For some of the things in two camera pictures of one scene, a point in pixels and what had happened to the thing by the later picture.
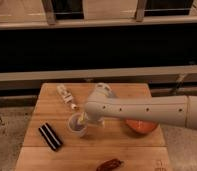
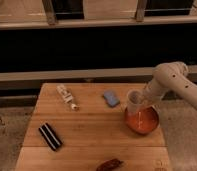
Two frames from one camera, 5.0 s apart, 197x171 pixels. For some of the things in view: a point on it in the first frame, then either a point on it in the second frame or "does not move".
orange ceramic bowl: (141, 126) does not move
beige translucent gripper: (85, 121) → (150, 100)
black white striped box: (50, 136) does not move
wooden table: (61, 137) does not move
